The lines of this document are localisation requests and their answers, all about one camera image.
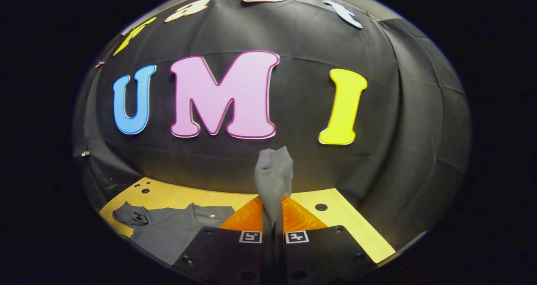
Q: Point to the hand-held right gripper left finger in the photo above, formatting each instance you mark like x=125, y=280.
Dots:
x=226, y=255

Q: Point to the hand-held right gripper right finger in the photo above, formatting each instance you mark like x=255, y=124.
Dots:
x=323, y=255

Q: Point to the grey collared shirt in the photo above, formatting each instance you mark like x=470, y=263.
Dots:
x=272, y=180

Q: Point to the black backdrop cloth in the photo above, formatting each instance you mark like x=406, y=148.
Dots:
x=302, y=100

